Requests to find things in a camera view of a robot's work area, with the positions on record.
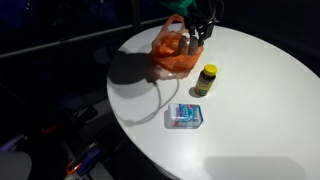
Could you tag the grey rounded object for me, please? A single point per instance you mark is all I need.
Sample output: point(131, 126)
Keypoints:
point(13, 166)

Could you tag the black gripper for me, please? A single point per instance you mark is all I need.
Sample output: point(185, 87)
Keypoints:
point(196, 19)

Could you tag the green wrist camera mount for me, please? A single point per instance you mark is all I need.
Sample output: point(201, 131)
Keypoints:
point(181, 4)

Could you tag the blue white wipes pack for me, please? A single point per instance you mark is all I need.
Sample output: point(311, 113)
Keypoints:
point(184, 115)

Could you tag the grey metal handrail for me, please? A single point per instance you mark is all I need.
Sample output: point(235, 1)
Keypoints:
point(83, 37)

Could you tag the white pill bottle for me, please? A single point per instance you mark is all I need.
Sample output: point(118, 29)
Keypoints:
point(195, 37)

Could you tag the dark window mullion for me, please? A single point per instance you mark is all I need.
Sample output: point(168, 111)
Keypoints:
point(136, 15)

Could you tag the amber bottle white cap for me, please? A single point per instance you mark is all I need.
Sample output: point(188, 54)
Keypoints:
point(184, 43)

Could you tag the orange plastic bag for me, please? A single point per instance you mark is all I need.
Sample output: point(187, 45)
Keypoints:
point(166, 53)

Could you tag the amber bottle yellow cap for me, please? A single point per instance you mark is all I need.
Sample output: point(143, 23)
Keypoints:
point(205, 81)

